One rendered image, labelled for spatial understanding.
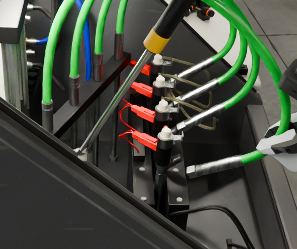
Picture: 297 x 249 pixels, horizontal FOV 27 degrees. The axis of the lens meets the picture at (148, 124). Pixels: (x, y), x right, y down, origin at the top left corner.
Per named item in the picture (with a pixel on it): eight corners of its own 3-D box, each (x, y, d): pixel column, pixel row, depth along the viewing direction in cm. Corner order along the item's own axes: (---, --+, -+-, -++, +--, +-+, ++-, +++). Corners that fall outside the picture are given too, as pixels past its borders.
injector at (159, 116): (171, 197, 124) (182, 113, 112) (147, 196, 124) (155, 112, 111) (170, 187, 126) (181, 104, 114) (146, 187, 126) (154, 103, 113)
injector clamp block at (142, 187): (181, 261, 119) (190, 204, 109) (129, 260, 118) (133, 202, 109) (168, 147, 145) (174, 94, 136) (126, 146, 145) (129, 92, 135)
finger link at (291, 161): (269, 184, 90) (319, 170, 83) (244, 155, 89) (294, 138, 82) (277, 170, 92) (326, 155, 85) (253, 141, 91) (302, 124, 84)
